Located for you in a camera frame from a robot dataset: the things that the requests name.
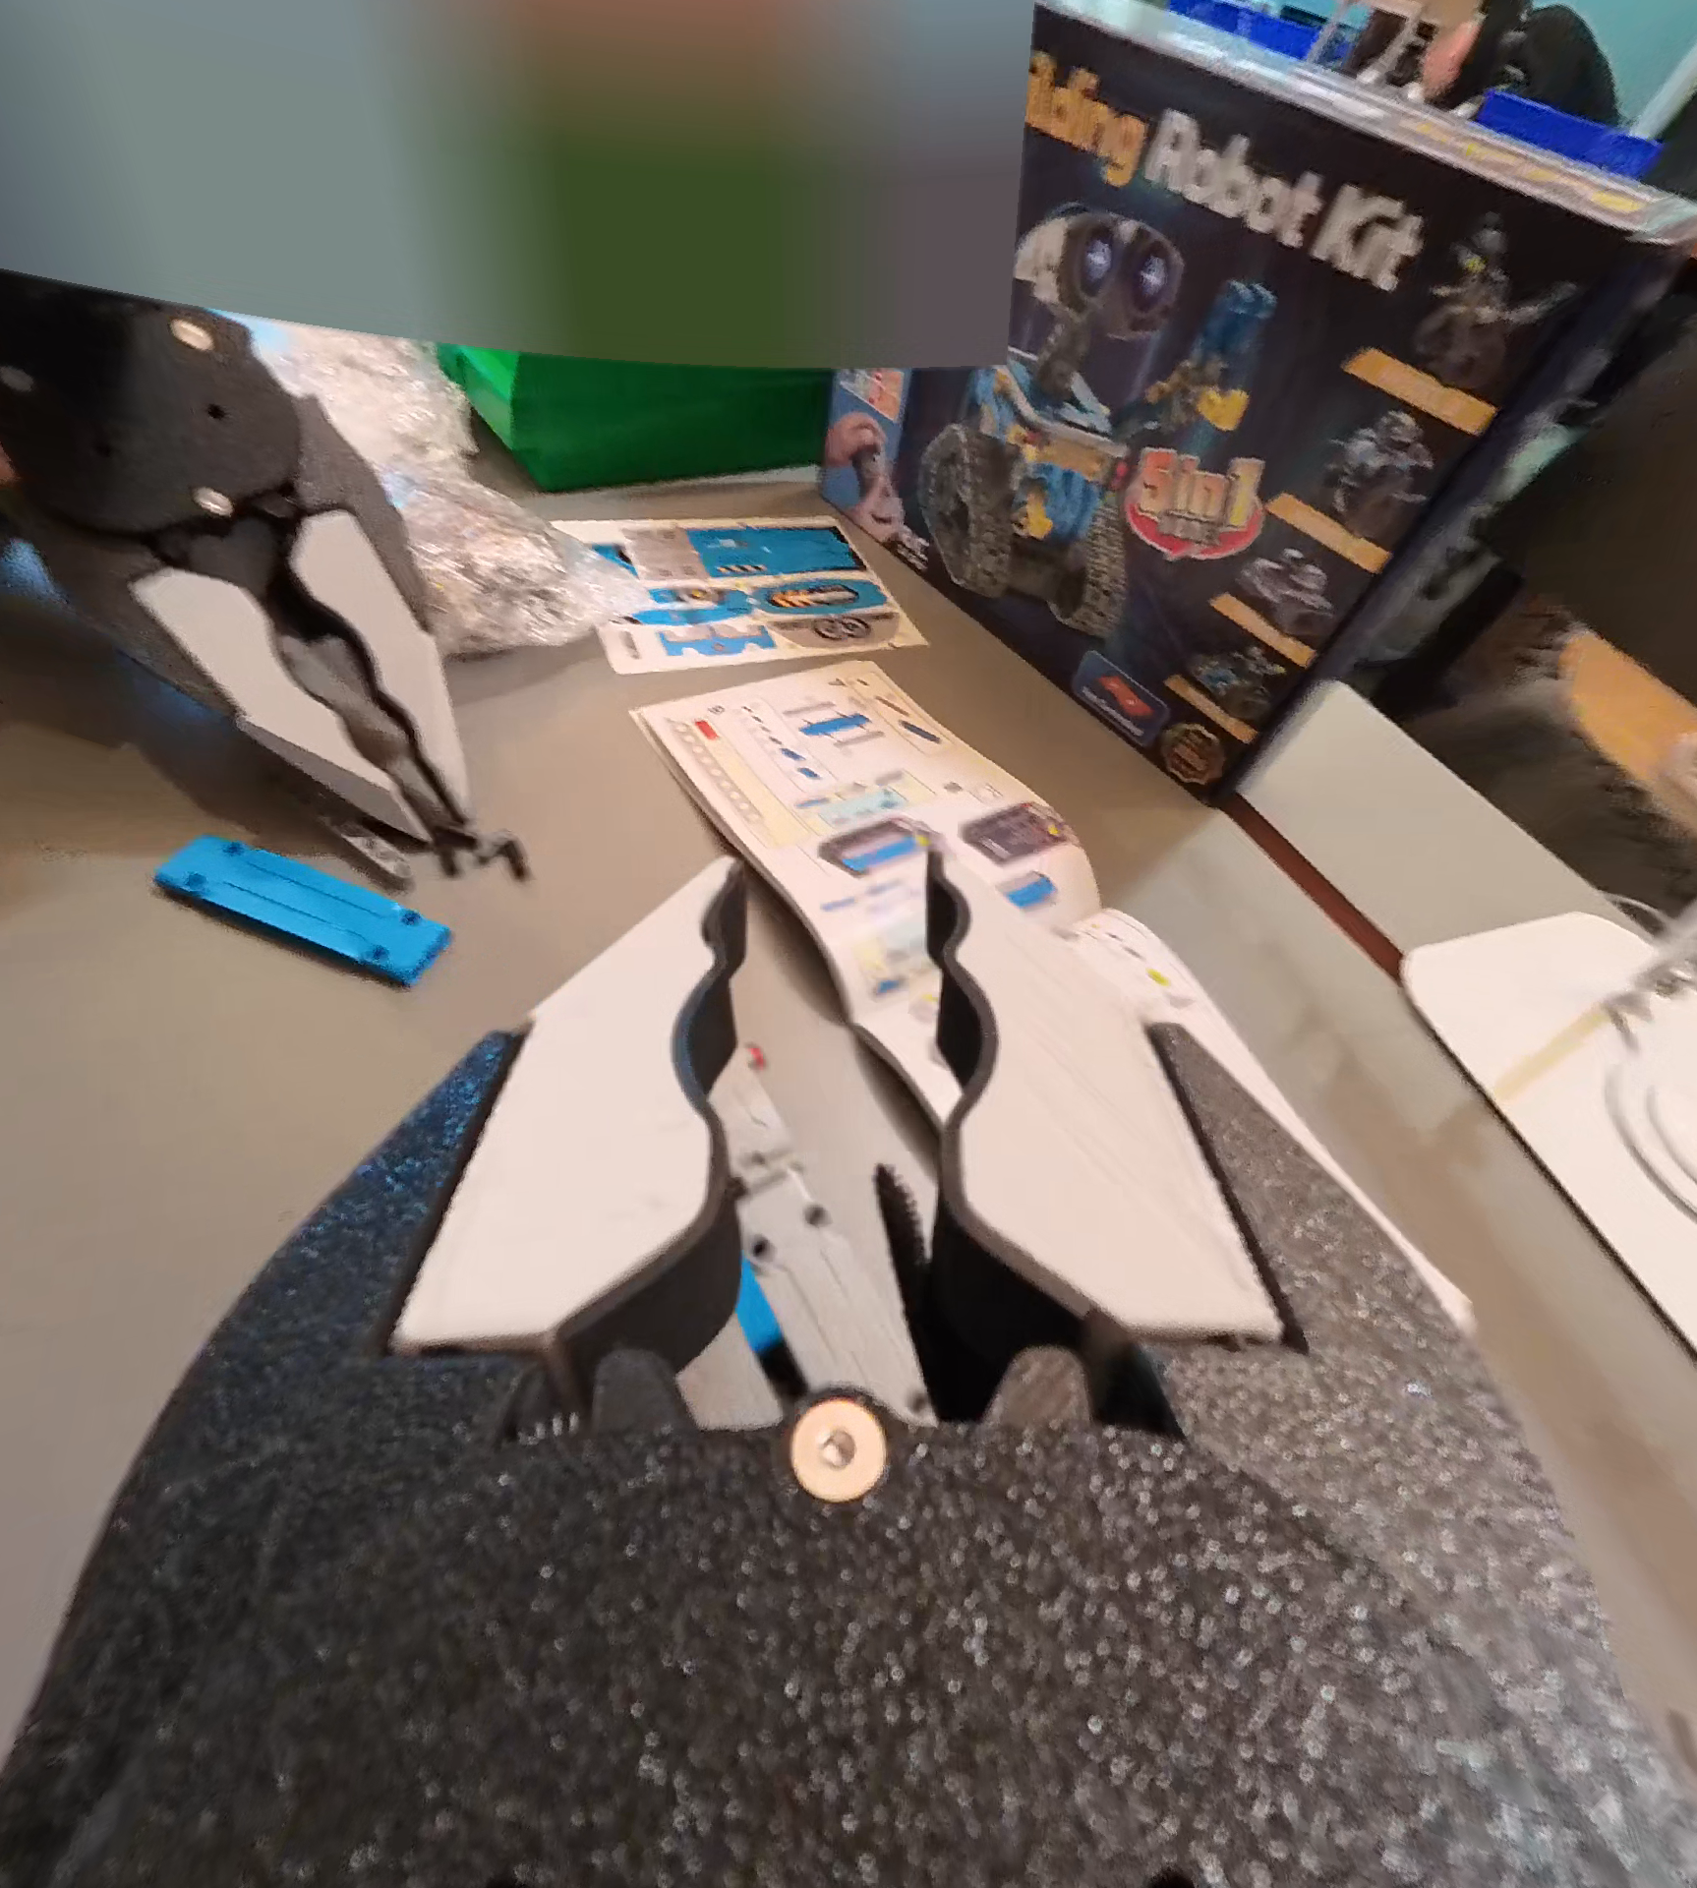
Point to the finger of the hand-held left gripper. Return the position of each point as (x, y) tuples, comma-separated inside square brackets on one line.
[(244, 649), (392, 649)]

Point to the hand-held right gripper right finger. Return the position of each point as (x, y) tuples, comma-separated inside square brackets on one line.
[(1114, 1180)]

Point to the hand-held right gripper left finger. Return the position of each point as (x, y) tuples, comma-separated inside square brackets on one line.
[(569, 1180)]

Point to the grey black toy brick assembly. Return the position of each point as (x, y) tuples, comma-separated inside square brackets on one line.
[(819, 1253)]

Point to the blue toy panel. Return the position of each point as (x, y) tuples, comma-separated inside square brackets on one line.
[(303, 911)]

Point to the instruction booklet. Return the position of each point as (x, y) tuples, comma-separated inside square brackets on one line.
[(864, 767)]

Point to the clear plastic bag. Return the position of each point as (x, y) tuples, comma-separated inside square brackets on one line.
[(510, 574)]

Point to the small grey toy piece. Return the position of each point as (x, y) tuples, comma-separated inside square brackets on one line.
[(374, 852)]

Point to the green plastic bin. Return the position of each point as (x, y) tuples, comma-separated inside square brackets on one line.
[(642, 413)]

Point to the sticker sheet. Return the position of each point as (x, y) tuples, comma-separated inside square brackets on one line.
[(746, 590)]

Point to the white stand with wooden board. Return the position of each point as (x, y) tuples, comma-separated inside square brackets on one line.
[(1556, 1033)]

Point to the toy building kit box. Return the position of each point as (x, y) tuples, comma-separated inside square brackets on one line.
[(1232, 443)]

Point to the dark panel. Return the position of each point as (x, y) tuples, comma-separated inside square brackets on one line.
[(1674, 472)]

